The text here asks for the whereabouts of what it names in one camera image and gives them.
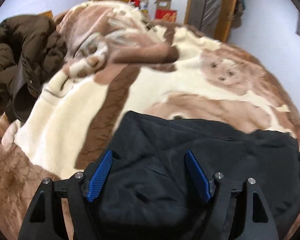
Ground brown puffer jacket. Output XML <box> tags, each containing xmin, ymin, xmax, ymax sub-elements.
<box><xmin>0</xmin><ymin>15</ymin><xmax>68</xmax><ymax>123</ymax></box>

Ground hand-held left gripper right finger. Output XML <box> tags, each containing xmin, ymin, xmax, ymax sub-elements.
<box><xmin>185</xmin><ymin>149</ymin><xmax>283</xmax><ymax>240</ymax></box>

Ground red box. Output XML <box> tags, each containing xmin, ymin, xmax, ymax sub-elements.
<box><xmin>155</xmin><ymin>9</ymin><xmax>178</xmax><ymax>23</ymax></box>

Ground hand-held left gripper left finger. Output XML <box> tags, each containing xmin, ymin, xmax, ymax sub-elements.
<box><xmin>17</xmin><ymin>149</ymin><xmax>113</xmax><ymax>240</ymax></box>

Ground brown printed blanket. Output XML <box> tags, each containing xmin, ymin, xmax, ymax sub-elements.
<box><xmin>0</xmin><ymin>0</ymin><xmax>300</xmax><ymax>240</ymax></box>

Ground grey zippered curtain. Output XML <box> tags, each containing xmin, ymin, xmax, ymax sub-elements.
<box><xmin>190</xmin><ymin>0</ymin><xmax>227</xmax><ymax>34</ymax></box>

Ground cardboard box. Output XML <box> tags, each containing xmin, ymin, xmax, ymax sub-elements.
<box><xmin>154</xmin><ymin>0</ymin><xmax>173</xmax><ymax>10</ymax></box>

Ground hanging clothes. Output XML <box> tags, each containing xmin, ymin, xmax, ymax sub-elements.
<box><xmin>234</xmin><ymin>0</ymin><xmax>246</xmax><ymax>28</ymax></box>

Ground wooden framed door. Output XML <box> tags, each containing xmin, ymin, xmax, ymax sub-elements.
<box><xmin>184</xmin><ymin>0</ymin><xmax>240</xmax><ymax>43</ymax></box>

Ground black puffer jacket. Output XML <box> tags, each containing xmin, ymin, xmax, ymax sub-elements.
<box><xmin>90</xmin><ymin>110</ymin><xmax>300</xmax><ymax>240</ymax></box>

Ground wooden bedside table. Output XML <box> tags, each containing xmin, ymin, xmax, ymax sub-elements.
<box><xmin>37</xmin><ymin>10</ymin><xmax>53</xmax><ymax>20</ymax></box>

